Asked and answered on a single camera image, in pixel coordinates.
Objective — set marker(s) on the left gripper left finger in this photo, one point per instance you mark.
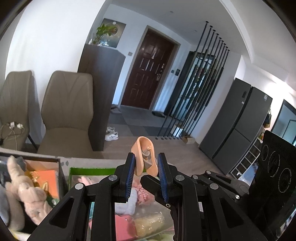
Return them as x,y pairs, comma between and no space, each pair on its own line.
89,207

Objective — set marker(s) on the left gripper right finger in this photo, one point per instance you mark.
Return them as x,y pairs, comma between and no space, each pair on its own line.
199,207

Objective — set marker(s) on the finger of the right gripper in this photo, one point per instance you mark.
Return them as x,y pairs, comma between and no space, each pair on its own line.
236,189

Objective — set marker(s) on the white shoe rack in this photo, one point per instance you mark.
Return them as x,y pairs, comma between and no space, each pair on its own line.
247,160

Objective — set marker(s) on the pink folded cloth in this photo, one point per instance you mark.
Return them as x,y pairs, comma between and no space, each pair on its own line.
125,228

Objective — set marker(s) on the green gift box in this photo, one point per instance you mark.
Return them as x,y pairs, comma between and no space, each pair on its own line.
152,222

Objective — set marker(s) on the beige bunny plush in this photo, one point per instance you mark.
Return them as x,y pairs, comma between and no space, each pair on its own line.
33,198

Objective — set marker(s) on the pink mesh bath puff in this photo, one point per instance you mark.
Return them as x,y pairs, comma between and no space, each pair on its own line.
143,196

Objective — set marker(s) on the black storage box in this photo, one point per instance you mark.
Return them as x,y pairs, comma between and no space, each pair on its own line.
45,173

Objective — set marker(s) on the dark grey refrigerator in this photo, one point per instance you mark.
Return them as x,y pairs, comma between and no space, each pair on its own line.
236,125

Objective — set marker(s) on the white sneakers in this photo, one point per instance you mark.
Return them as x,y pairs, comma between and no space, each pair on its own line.
111,134

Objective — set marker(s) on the grey dining chair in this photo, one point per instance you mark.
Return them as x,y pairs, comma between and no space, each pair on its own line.
15,95
67,112

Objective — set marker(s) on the black slat room divider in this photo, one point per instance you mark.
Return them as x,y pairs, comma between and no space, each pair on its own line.
195,86

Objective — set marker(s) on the dark brown entrance door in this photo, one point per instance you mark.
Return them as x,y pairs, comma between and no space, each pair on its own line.
147,70

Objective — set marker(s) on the dark grey cabinet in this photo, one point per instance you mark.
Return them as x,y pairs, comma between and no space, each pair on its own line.
105,65

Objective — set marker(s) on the framed food picture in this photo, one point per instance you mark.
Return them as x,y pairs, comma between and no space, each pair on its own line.
115,32

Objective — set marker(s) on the potted green plant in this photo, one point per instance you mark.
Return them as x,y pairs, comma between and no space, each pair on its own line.
103,30

